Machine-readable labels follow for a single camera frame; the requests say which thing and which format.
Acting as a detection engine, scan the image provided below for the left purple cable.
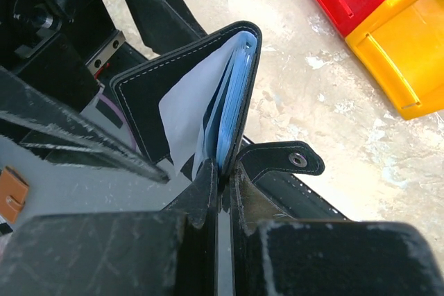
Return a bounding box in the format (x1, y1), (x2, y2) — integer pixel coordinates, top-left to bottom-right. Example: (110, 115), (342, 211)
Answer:
(100, 96), (139, 151)

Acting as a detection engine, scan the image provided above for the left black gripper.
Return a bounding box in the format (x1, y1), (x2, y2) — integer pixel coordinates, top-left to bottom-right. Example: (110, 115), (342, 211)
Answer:
(1, 0), (169, 184)

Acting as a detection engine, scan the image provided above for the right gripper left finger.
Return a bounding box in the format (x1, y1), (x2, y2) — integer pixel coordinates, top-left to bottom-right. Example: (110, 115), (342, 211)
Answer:
(1, 159), (218, 295)

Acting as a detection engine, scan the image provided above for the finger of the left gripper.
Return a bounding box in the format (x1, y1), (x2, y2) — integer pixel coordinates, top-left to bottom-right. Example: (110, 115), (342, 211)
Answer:
(126, 0), (207, 55)

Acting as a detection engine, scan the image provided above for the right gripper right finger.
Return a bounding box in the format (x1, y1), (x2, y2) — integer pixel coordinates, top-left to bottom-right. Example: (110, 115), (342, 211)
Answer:
(230, 165), (443, 295)

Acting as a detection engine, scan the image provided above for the brown leather card holder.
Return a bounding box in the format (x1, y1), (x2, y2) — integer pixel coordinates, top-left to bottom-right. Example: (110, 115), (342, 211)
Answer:
(0, 166), (29, 223)

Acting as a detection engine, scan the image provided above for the yellow plastic bin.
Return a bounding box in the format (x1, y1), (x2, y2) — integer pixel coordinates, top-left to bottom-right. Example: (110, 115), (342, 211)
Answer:
(345, 0), (443, 120)

